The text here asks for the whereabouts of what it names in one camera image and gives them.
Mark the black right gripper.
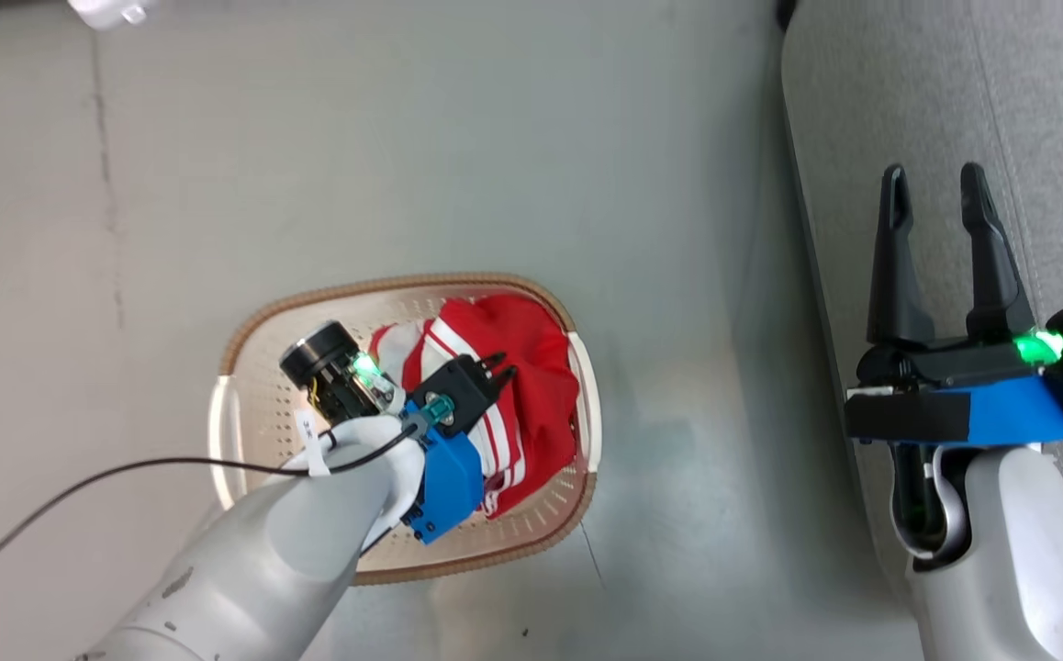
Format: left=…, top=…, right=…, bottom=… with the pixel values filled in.
left=856, top=162, right=1063, bottom=428

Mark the white paper cable tag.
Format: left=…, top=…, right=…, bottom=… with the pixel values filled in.
left=296, top=410, right=333, bottom=478

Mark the white plastic object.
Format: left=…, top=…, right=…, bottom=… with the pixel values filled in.
left=66, top=0, right=165, bottom=30

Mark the red white striped garment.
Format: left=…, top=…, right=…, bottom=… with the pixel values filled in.
left=368, top=292, right=581, bottom=520

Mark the grey fabric sofa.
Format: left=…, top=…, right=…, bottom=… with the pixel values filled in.
left=779, top=0, right=1063, bottom=607

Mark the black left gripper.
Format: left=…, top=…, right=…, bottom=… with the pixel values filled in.
left=280, top=321, right=520, bottom=426

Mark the thin black cable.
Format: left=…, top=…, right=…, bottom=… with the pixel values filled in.
left=0, top=424, right=422, bottom=614

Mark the beige plastic laundry basket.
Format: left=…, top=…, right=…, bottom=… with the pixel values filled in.
left=208, top=272, right=602, bottom=586

